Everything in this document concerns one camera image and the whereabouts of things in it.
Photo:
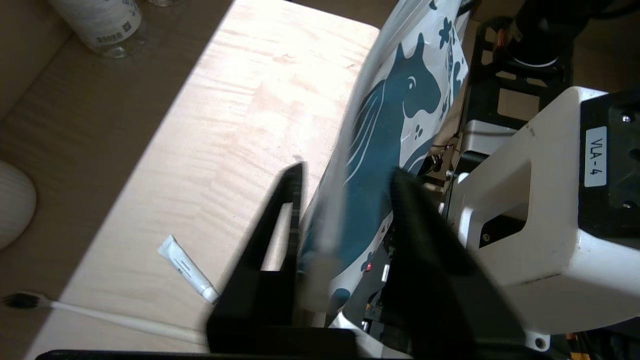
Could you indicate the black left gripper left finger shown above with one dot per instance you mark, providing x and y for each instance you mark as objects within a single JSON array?
[{"x": 255, "y": 290}]

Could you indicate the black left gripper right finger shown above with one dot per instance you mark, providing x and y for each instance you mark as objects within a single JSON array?
[{"x": 440, "y": 300}]

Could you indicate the small white toothpaste tube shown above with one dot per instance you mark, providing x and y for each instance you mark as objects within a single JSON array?
[{"x": 187, "y": 267}]

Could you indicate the white toothbrush black bristles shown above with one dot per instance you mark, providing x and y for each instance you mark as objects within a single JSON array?
[{"x": 115, "y": 320}]

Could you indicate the blue horse print pouch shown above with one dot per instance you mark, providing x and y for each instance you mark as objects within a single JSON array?
[{"x": 375, "y": 150}]

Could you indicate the white ribbed mug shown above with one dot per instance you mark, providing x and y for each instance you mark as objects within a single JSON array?
[{"x": 15, "y": 205}]

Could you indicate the brown shelf unit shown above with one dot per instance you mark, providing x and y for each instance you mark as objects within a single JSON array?
[{"x": 60, "y": 100}]

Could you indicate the white right camera bracket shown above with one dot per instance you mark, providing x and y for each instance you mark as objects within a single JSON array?
[{"x": 550, "y": 250}]

